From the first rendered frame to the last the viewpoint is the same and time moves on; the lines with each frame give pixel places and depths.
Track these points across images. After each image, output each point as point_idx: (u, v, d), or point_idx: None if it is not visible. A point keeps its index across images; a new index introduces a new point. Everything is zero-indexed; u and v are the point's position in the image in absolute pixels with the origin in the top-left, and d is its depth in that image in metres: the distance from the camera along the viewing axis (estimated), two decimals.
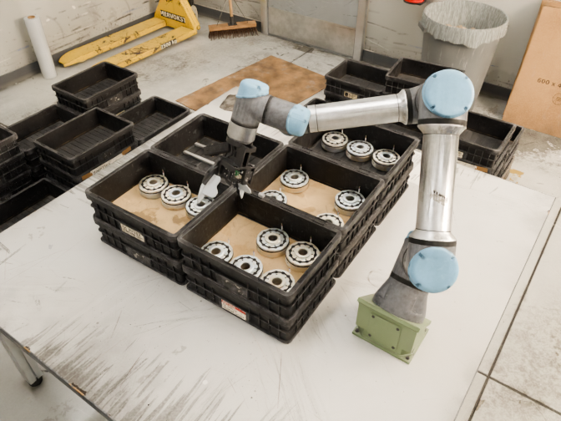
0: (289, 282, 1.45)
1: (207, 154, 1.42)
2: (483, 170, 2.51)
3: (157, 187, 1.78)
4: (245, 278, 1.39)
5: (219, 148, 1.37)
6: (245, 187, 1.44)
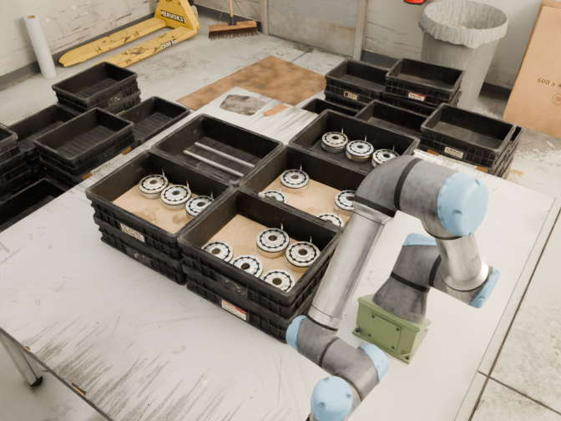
0: (289, 282, 1.45)
1: None
2: (483, 170, 2.51)
3: (157, 187, 1.78)
4: (245, 278, 1.39)
5: None
6: None
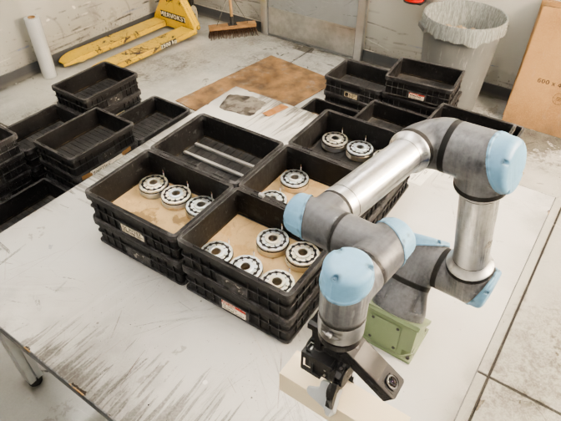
0: (289, 282, 1.45)
1: None
2: None
3: (157, 187, 1.78)
4: (245, 278, 1.39)
5: (366, 346, 0.85)
6: (318, 393, 0.91)
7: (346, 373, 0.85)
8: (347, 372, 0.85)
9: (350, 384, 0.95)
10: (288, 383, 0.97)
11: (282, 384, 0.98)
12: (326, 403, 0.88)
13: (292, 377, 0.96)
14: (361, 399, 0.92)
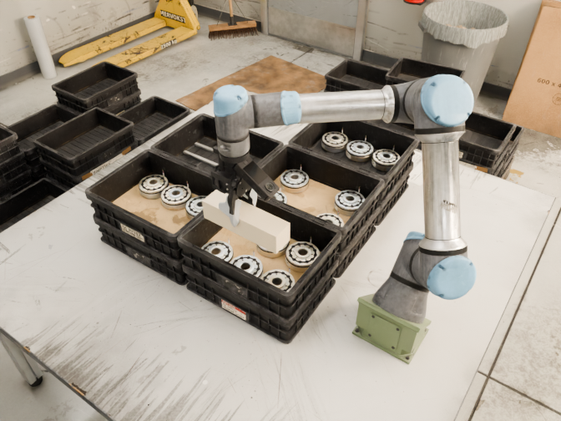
0: (289, 282, 1.45)
1: None
2: (483, 170, 2.51)
3: (157, 187, 1.78)
4: (245, 278, 1.39)
5: (255, 166, 1.24)
6: (225, 207, 1.29)
7: (240, 185, 1.23)
8: (241, 184, 1.23)
9: (251, 206, 1.33)
10: (208, 208, 1.35)
11: (205, 211, 1.37)
12: (229, 210, 1.27)
13: (210, 203, 1.34)
14: (256, 214, 1.31)
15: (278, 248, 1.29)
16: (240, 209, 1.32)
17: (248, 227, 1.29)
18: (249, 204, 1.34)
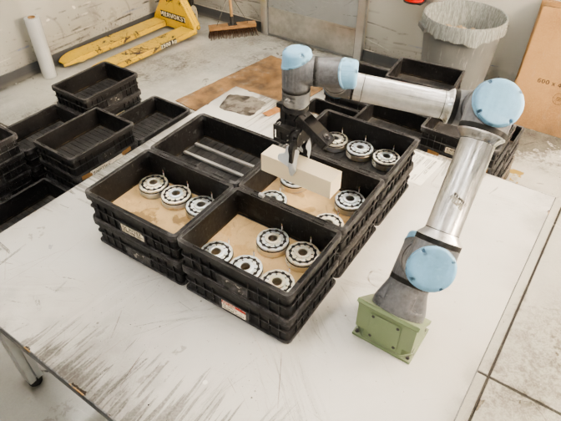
0: (289, 282, 1.45)
1: None
2: None
3: (157, 187, 1.78)
4: (245, 278, 1.39)
5: (312, 119, 1.40)
6: (285, 157, 1.45)
7: (300, 135, 1.40)
8: (300, 134, 1.40)
9: (305, 158, 1.49)
10: (266, 160, 1.51)
11: (263, 164, 1.53)
12: (289, 159, 1.43)
13: (269, 155, 1.50)
14: (311, 164, 1.47)
15: (331, 194, 1.45)
16: (296, 160, 1.49)
17: (304, 175, 1.46)
18: (303, 156, 1.50)
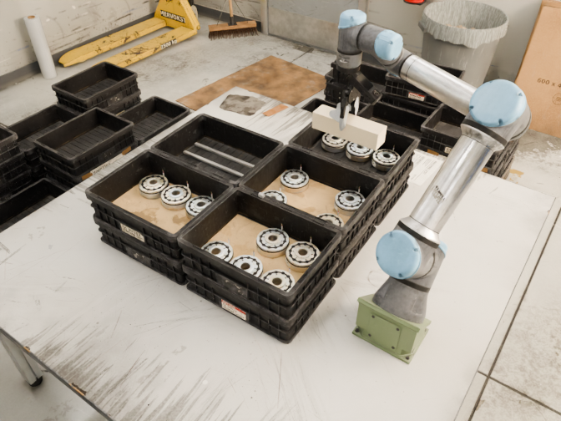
0: (289, 282, 1.45)
1: None
2: (483, 170, 2.51)
3: (157, 187, 1.78)
4: (245, 278, 1.39)
5: (362, 78, 1.57)
6: (336, 114, 1.63)
7: (351, 93, 1.57)
8: (351, 92, 1.57)
9: (353, 115, 1.67)
10: (317, 118, 1.69)
11: (314, 121, 1.71)
12: (341, 114, 1.60)
13: (320, 114, 1.68)
14: (359, 120, 1.65)
15: (377, 146, 1.62)
16: None
17: (352, 130, 1.63)
18: (351, 114, 1.68)
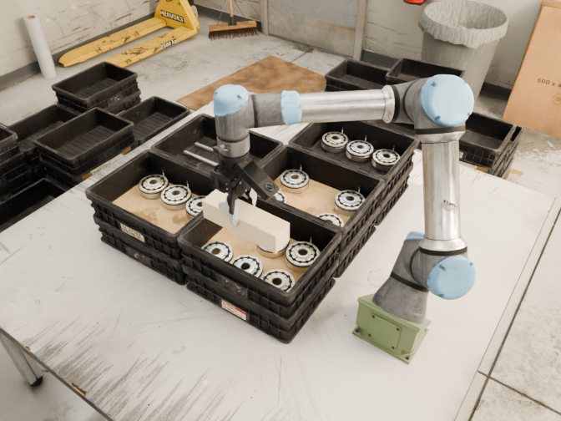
0: (289, 282, 1.45)
1: None
2: (483, 170, 2.51)
3: (157, 187, 1.78)
4: (245, 278, 1.39)
5: (255, 165, 1.23)
6: (225, 206, 1.29)
7: (240, 185, 1.23)
8: (241, 183, 1.23)
9: (251, 206, 1.33)
10: (208, 208, 1.35)
11: (204, 211, 1.37)
12: (229, 210, 1.27)
13: (210, 203, 1.34)
14: (256, 214, 1.31)
15: (278, 248, 1.29)
16: (240, 209, 1.32)
17: (247, 227, 1.29)
18: (249, 204, 1.34)
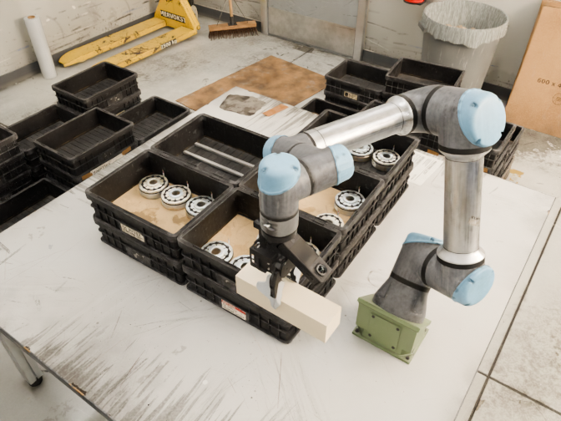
0: None
1: None
2: (483, 170, 2.51)
3: (157, 187, 1.78)
4: None
5: (302, 243, 1.04)
6: (265, 286, 1.09)
7: (285, 265, 1.03)
8: (286, 264, 1.03)
9: (294, 283, 1.13)
10: (243, 284, 1.15)
11: (239, 286, 1.17)
12: (270, 292, 1.07)
13: (245, 279, 1.14)
14: (301, 294, 1.11)
15: (327, 337, 1.09)
16: None
17: (291, 311, 1.10)
18: (290, 280, 1.14)
